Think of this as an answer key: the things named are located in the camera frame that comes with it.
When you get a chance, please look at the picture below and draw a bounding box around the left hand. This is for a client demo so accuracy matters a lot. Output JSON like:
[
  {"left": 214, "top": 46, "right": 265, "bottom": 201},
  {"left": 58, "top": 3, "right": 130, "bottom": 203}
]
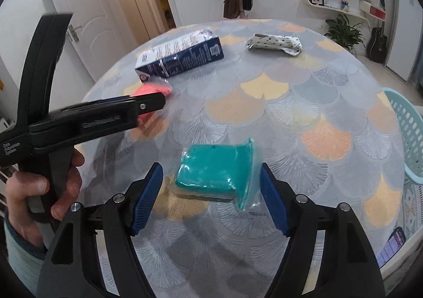
[{"left": 6, "top": 150, "right": 85, "bottom": 248}]

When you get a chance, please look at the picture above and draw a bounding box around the smartphone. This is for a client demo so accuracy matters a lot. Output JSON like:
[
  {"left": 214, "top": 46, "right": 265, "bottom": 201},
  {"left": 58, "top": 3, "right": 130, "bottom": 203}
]
[{"left": 376, "top": 226, "right": 406, "bottom": 268}]

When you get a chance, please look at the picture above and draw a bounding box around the black guitar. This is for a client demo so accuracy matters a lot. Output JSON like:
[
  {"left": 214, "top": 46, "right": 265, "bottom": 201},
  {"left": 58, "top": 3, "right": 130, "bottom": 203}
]
[{"left": 366, "top": 21, "right": 387, "bottom": 64}]

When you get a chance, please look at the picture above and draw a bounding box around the pink white tube container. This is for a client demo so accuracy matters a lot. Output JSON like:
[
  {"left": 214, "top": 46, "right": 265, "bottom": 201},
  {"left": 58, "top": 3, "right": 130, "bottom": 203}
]
[{"left": 131, "top": 82, "right": 173, "bottom": 126}]

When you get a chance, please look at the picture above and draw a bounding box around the white door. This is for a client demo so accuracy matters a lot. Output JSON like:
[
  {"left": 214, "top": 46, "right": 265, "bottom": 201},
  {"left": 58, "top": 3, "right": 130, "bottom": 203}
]
[{"left": 53, "top": 0, "right": 137, "bottom": 81}]

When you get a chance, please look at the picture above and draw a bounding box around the teal tissue pack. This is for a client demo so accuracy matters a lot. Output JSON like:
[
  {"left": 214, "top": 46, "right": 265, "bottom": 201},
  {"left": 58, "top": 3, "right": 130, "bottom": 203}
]
[{"left": 171, "top": 138, "right": 263, "bottom": 211}]

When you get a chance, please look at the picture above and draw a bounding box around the white lower wall shelf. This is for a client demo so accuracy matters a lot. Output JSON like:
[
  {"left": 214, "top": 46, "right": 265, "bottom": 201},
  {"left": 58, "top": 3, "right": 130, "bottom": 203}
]
[{"left": 301, "top": 0, "right": 370, "bottom": 26}]

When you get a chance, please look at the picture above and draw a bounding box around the light blue laundry basket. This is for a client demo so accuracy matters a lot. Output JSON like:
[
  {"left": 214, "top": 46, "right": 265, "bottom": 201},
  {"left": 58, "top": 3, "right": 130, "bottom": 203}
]
[{"left": 383, "top": 87, "right": 422, "bottom": 186}]

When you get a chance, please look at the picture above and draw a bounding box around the white dotted wrapper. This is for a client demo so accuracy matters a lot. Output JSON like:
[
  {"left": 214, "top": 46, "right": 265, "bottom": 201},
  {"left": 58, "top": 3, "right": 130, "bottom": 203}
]
[{"left": 246, "top": 34, "right": 302, "bottom": 56}]

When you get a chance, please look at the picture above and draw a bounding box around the white red wall cabinet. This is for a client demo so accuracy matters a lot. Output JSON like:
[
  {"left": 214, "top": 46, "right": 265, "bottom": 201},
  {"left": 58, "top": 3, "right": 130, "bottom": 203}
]
[{"left": 359, "top": 0, "right": 387, "bottom": 21}]

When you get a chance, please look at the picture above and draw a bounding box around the teal sweater forearm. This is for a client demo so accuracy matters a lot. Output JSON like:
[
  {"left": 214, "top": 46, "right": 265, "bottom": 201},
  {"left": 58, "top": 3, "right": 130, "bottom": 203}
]
[{"left": 4, "top": 215, "right": 47, "bottom": 295}]

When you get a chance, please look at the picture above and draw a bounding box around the green potted plant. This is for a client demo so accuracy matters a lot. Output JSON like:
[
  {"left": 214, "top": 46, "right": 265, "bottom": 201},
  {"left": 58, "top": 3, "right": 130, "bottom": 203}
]
[{"left": 325, "top": 14, "right": 364, "bottom": 52}]

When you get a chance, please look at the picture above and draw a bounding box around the scale pattern tablecloth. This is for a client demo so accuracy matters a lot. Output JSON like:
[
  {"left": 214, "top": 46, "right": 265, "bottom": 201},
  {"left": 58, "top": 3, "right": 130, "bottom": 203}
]
[{"left": 80, "top": 20, "right": 404, "bottom": 297}]

